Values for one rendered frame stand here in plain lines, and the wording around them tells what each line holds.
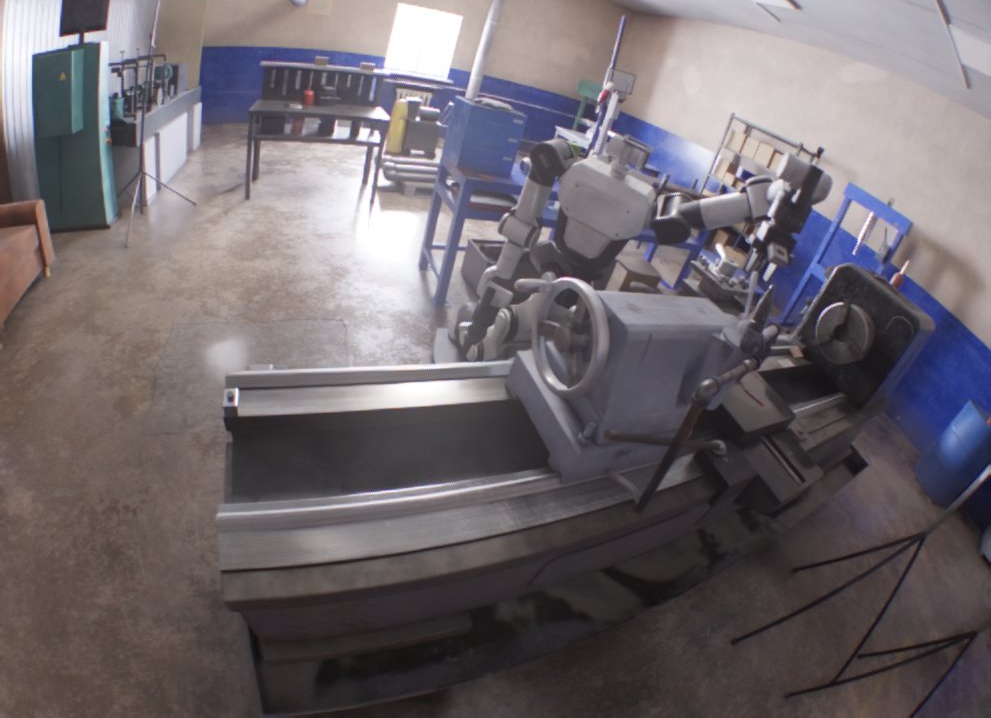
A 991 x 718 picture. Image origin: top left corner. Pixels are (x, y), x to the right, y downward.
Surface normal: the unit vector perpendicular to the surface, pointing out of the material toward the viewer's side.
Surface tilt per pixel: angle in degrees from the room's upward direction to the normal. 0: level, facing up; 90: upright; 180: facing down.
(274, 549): 0
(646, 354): 81
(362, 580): 0
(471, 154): 90
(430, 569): 0
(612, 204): 94
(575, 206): 94
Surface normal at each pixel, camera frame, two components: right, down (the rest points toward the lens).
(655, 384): 0.42, 0.32
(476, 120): 0.36, 0.62
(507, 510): 0.25, -0.78
